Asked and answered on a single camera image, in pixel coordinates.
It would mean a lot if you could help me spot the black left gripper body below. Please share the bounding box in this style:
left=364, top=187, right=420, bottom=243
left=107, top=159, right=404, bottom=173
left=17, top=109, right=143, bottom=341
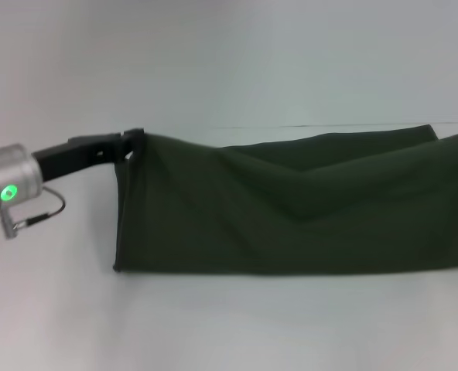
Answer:
left=31, top=133, right=128, bottom=182

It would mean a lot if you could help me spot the dark green t-shirt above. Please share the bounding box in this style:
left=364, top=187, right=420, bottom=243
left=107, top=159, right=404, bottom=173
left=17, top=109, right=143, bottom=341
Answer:
left=111, top=123, right=458, bottom=277

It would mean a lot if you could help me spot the left gripper cable with connectors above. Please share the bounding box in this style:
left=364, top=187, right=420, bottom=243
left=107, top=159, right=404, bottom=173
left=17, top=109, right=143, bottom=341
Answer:
left=0, top=187, right=67, bottom=240

